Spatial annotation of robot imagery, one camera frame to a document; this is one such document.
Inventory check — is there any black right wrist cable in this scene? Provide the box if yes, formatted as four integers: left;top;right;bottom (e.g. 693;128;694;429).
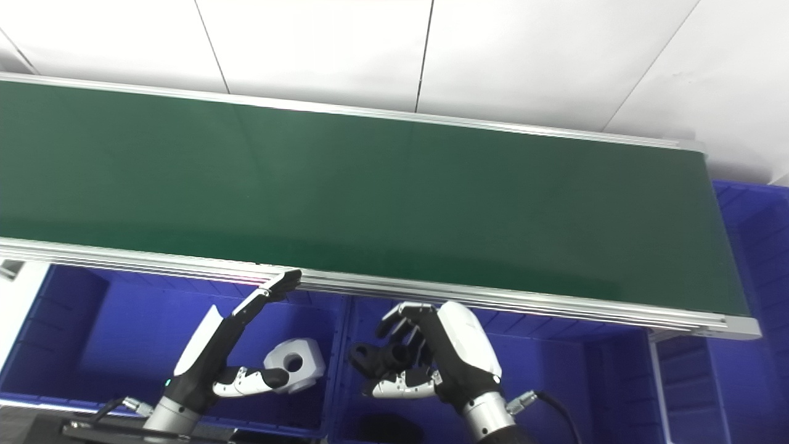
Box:
505;390;583;444

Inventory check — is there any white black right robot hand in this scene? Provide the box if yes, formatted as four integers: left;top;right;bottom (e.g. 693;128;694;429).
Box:
361;300;503;415

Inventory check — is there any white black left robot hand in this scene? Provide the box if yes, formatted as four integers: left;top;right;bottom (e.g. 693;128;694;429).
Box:
161;269;303;415

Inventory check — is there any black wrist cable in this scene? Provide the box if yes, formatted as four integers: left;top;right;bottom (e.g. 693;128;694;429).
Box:
505;390;583;444
86;396;155;426

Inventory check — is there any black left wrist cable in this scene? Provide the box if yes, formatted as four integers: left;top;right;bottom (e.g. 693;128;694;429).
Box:
86;396;155;426

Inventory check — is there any green conveyor belt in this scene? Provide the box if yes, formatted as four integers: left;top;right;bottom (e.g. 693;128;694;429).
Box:
0;73;762;341
0;80;750;318

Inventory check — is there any blue plastic bin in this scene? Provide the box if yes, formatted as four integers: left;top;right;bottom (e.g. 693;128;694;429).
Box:
653;180;789;444
0;264;349;438
327;296;657;444

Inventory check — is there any white plastic part with hole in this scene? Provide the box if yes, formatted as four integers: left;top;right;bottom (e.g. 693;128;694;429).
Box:
264;338;325;394

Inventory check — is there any black plastic part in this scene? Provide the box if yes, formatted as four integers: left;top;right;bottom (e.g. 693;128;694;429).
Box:
350;336;432;380

